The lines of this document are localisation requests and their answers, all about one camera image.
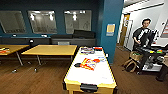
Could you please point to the colourful puzzle box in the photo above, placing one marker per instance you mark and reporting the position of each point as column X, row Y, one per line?
column 87, row 50

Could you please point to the grey sofa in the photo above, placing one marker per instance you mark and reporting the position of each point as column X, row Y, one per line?
column 85, row 37

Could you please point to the flat red box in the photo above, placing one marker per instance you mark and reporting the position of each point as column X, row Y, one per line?
column 98, row 48

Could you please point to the orange snack box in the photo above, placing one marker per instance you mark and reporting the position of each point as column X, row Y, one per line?
column 88, row 64

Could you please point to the black bowl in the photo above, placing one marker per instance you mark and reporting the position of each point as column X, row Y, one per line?
column 77, row 64

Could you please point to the clear bowl blue rim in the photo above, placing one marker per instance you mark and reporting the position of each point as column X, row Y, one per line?
column 98, row 59

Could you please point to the white paper sign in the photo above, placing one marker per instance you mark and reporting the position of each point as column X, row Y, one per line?
column 63, row 43

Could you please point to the yellow air hockey table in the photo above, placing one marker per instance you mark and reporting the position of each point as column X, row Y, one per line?
column 90, row 76

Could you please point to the yellow notice board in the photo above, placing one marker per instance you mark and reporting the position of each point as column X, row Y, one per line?
column 110, row 29

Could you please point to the yellow wooden table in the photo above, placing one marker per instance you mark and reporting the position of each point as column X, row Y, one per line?
column 50, row 50
column 13, row 49

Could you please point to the brown wooden door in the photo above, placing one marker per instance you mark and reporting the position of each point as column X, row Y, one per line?
column 124, row 30

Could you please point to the brown floor bag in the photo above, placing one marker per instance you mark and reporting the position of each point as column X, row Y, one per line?
column 130, row 66

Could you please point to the tan wicker basket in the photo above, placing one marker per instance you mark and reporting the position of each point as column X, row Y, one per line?
column 135, row 56

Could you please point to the black chair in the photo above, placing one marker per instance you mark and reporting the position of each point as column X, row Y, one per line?
column 31, row 42

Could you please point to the long dark grey bench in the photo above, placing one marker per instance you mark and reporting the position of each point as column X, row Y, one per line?
column 16, row 40

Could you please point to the small red orange object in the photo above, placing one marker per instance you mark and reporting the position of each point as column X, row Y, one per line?
column 3, row 51

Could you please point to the white wall outlet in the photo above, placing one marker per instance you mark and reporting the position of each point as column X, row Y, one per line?
column 107, row 55

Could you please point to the glass wall window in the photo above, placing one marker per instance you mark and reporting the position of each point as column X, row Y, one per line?
column 12, row 21
column 42, row 21
column 78, row 21

